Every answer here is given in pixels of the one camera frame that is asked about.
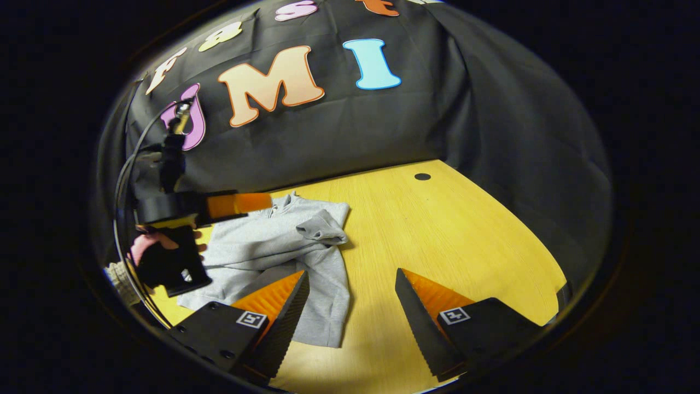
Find thin black cable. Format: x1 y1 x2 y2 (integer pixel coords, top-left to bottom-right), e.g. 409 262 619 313
112 97 195 329

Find black backdrop cloth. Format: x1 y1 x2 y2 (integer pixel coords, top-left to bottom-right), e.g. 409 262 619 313
98 0 613 296

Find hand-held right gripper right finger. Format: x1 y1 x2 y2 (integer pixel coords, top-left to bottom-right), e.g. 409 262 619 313
395 268 543 382

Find grey zip-neck sweatshirt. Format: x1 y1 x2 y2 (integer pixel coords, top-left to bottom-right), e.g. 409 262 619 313
176 192 352 349

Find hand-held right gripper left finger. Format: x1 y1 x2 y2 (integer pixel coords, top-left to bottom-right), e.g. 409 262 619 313
167 270 311 382

